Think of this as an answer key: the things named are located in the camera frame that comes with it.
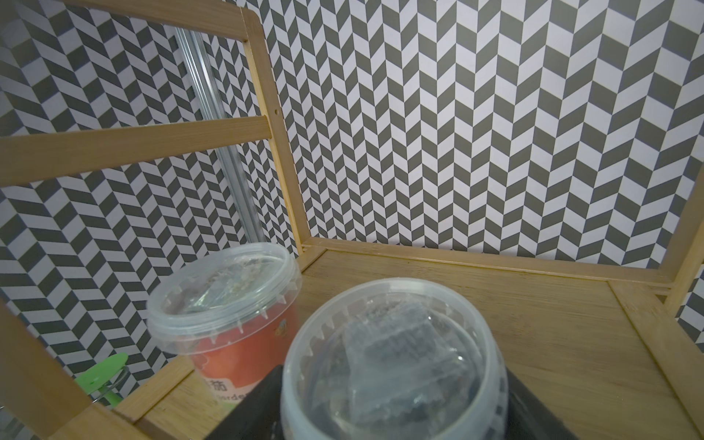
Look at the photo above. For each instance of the wooden three-tier shelf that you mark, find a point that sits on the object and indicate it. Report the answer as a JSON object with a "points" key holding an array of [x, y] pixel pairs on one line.
{"points": [[596, 344]]}

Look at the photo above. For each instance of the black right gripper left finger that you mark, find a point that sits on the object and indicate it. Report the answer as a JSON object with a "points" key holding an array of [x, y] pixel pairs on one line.
{"points": [[258, 416]]}

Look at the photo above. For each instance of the left aluminium corner post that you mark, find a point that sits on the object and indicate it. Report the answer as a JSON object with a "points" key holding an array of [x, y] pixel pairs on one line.
{"points": [[222, 133]]}

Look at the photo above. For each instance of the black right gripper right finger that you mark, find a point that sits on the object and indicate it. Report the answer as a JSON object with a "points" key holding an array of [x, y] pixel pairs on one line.
{"points": [[529, 418]]}

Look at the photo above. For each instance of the green plastic wine glass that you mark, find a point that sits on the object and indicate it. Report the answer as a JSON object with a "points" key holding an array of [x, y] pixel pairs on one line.
{"points": [[105, 378]]}

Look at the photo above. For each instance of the red tomato seed container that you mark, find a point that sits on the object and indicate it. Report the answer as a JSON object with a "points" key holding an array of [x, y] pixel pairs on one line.
{"points": [[233, 313]]}

